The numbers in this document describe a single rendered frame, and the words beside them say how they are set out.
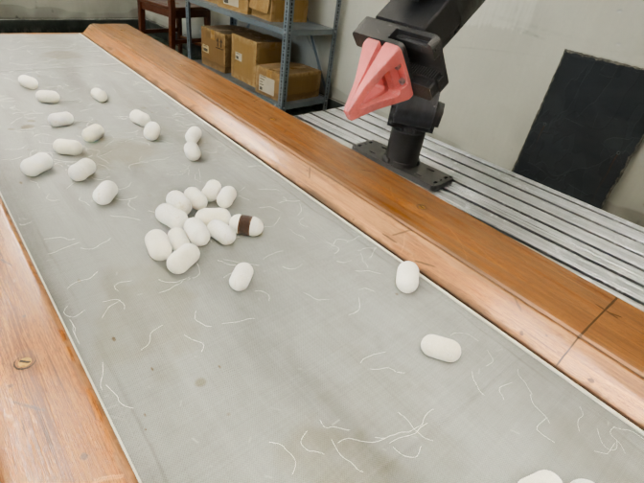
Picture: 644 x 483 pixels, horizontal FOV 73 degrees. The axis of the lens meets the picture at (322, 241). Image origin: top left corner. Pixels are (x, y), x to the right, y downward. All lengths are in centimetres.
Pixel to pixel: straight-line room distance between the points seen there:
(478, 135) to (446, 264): 213
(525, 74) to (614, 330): 206
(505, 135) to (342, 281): 213
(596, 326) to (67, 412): 40
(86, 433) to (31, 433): 3
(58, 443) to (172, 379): 8
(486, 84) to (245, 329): 226
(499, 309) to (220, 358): 25
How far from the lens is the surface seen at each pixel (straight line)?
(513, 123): 247
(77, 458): 29
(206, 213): 46
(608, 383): 42
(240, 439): 31
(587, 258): 76
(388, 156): 83
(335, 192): 53
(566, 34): 238
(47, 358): 33
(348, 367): 35
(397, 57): 48
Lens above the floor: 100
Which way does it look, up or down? 34 degrees down
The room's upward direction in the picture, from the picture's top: 9 degrees clockwise
